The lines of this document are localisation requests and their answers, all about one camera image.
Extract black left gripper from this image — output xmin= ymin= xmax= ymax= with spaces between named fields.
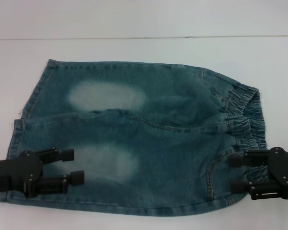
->
xmin=0 ymin=148 xmax=85 ymax=197

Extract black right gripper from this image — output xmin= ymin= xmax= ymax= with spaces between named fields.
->
xmin=229 ymin=147 xmax=288 ymax=201

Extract blue denim shorts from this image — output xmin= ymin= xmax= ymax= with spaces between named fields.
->
xmin=0 ymin=58 xmax=269 ymax=218

